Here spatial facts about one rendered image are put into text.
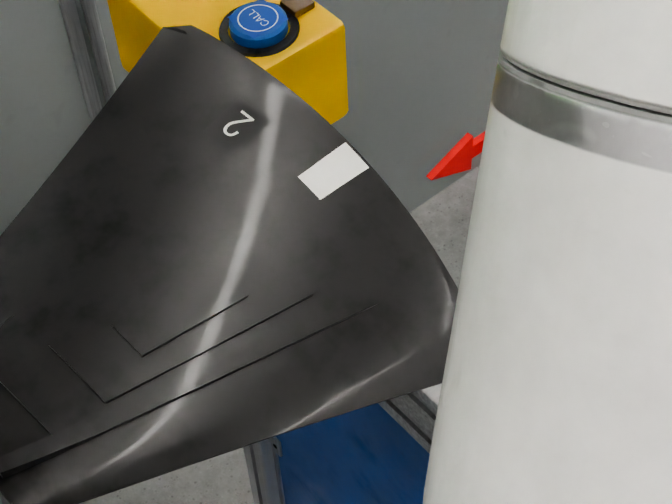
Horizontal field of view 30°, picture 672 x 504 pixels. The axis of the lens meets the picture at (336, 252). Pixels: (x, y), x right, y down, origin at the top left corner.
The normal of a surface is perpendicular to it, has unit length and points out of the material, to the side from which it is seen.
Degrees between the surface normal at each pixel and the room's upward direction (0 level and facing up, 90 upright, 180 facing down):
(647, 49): 57
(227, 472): 0
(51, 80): 90
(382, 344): 24
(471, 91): 90
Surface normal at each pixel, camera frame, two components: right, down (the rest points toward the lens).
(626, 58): -0.61, 0.17
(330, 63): 0.64, 0.58
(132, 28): -0.76, 0.52
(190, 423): 0.18, -0.52
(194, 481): -0.04, -0.63
